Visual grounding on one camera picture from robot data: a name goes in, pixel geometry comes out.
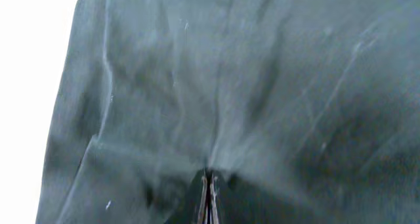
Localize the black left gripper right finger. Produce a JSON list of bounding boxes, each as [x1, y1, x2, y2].
[[209, 175, 219, 224]]

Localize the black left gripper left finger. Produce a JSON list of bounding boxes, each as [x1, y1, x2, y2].
[[197, 175, 207, 224]]

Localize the black shorts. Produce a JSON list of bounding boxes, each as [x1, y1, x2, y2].
[[36, 0, 419, 223]]

